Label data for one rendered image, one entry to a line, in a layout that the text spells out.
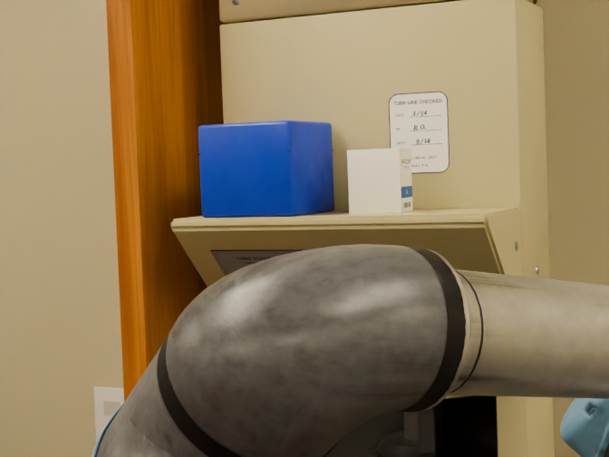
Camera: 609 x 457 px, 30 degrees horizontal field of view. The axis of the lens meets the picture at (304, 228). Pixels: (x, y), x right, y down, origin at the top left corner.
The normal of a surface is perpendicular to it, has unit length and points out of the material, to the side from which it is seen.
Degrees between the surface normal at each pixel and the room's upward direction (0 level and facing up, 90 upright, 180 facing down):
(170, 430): 96
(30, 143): 90
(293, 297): 53
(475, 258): 135
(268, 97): 90
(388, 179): 90
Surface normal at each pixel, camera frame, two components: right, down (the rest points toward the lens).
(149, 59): 0.90, -0.01
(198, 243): -0.28, 0.75
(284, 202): -0.43, 0.07
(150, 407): -0.83, -0.10
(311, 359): 0.07, -0.07
